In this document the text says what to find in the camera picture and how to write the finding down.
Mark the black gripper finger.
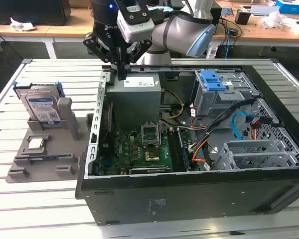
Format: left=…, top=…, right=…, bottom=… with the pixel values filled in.
left=83, top=32, right=122, bottom=81
left=121, top=39, right=153, bottom=81

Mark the hard disk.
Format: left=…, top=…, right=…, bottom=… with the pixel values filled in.
left=12, top=82, right=66, bottom=129

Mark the metal disk bay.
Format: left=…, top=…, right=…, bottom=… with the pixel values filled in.
left=214, top=139, right=299, bottom=170

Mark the grey power supply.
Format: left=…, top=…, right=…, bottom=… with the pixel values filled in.
left=106, top=74, right=162, bottom=125

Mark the white power strip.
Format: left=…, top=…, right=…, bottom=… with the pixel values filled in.
left=205, top=44, right=219, bottom=60

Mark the crumpled white paper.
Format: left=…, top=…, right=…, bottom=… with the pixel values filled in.
left=9, top=16, right=37, bottom=32

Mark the large black box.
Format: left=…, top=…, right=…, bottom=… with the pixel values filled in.
left=0, top=0, right=72, bottom=26

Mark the blue plastic cage latch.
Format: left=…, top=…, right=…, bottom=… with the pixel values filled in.
left=200, top=70, right=227, bottom=92

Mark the black computer tower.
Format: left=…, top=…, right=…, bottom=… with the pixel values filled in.
left=210, top=7, right=223, bottom=27

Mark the grey metal drive cage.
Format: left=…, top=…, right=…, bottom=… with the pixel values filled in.
left=191, top=69, right=261, bottom=129

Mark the metal socket cover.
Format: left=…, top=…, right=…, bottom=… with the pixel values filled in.
left=141, top=123, right=161, bottom=147

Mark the green motherboard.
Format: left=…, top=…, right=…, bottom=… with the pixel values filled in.
left=94, top=124, right=197, bottom=175

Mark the grey parts rack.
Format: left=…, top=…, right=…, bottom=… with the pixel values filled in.
left=5, top=97, right=94, bottom=184

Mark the CPU socket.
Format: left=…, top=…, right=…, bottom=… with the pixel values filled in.
left=144, top=146, right=162, bottom=162

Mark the black RAM slot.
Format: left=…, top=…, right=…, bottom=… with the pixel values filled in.
left=174, top=129, right=184, bottom=172
left=167, top=129, right=178, bottom=172

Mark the small black box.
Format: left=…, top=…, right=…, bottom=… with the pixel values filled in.
left=235, top=10, right=252, bottom=25

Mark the silver CPU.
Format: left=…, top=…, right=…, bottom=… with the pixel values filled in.
left=27, top=137, right=45, bottom=149

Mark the black graphics card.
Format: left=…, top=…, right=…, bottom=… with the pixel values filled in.
left=128, top=165, right=172, bottom=175

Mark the blue RAM stick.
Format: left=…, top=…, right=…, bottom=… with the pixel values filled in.
left=27, top=154, right=59, bottom=161

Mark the silver flat tray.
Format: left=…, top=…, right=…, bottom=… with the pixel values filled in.
left=250, top=4, right=280, bottom=17

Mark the clear plastic bag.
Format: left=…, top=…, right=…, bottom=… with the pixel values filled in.
left=258, top=11, right=290, bottom=29

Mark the black PC case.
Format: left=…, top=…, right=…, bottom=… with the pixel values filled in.
left=75, top=64, right=299, bottom=227

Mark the blue carton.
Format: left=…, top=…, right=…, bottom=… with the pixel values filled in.
left=275, top=0, right=299, bottom=14

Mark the yellow black wire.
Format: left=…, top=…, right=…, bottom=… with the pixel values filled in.
left=159, top=89, right=185, bottom=120

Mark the blue hanging cable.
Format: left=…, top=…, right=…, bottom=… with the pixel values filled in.
left=225, top=26, right=237, bottom=59

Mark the black sleeved wire bundle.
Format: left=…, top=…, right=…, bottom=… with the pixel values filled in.
left=204, top=99, right=255, bottom=136

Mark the orange wire bundle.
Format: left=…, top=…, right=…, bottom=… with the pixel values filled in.
left=189, top=135, right=211, bottom=164

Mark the blue flat data wire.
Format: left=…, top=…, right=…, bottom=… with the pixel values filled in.
left=231, top=112, right=255, bottom=140

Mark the orange black power wire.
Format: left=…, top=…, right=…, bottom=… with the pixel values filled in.
left=249, top=115, right=274, bottom=141

